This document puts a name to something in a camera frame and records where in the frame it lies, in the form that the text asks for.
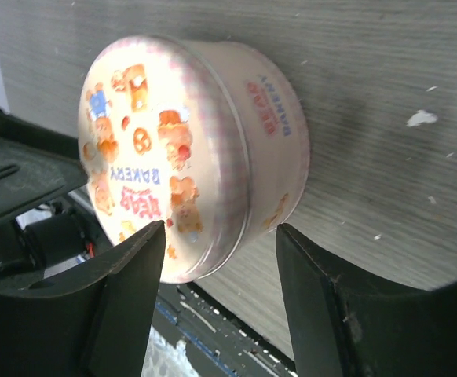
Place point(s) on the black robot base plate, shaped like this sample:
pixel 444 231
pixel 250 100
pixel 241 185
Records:
pixel 193 334

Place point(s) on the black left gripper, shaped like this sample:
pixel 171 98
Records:
pixel 36 165

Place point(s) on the round bakery tin lid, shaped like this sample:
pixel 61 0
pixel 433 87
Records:
pixel 161 139

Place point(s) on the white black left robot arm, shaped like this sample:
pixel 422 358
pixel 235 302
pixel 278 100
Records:
pixel 46 223

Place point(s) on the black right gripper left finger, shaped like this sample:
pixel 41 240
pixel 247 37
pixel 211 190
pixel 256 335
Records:
pixel 91 320

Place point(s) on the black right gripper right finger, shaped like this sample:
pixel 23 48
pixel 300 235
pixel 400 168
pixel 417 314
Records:
pixel 346 321

